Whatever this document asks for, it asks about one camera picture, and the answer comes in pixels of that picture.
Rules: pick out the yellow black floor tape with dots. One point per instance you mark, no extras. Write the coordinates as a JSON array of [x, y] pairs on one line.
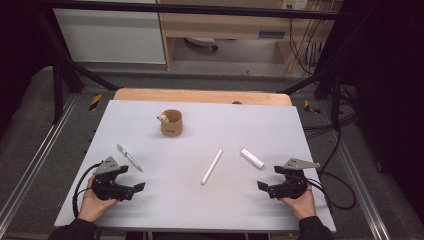
[[95, 102], [310, 108]]

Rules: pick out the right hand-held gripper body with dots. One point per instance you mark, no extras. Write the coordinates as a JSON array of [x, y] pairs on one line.
[[293, 188]]

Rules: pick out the light wooden desk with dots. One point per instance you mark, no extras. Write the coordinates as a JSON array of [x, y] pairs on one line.
[[226, 25]]

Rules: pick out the wooden table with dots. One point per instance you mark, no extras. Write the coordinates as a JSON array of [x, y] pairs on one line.
[[200, 96]]

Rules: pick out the white wall socket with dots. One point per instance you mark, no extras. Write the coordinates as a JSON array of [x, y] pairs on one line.
[[295, 4]]

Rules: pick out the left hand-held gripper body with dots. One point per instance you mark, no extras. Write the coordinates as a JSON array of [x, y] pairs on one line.
[[106, 190]]

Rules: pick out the person's right hand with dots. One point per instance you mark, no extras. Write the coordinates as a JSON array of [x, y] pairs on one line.
[[301, 206]]

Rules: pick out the wooden pen holder cup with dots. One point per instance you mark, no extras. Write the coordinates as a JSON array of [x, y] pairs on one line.
[[171, 125]]

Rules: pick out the person's left hand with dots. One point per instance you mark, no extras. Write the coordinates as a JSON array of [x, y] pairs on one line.
[[93, 208]]

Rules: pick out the short white marker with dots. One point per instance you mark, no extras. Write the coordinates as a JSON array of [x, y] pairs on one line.
[[252, 158]]

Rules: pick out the aluminium floor rail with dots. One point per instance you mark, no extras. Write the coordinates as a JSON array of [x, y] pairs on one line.
[[33, 166], [363, 186]]

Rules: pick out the white cabinet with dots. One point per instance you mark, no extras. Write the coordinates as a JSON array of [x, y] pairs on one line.
[[110, 36]]

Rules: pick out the black horizontal frame bar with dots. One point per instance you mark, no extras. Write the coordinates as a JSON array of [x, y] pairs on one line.
[[200, 10]]

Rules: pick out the long white pen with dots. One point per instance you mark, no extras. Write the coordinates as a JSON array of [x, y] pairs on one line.
[[211, 166]]

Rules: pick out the silver clear pen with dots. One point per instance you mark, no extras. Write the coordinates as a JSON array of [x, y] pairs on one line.
[[130, 158]]

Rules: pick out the black metal stand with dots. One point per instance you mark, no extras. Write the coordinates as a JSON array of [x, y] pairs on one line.
[[58, 90], [336, 100]]

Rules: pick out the white chair base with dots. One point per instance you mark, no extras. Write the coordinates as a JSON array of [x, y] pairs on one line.
[[201, 41]]

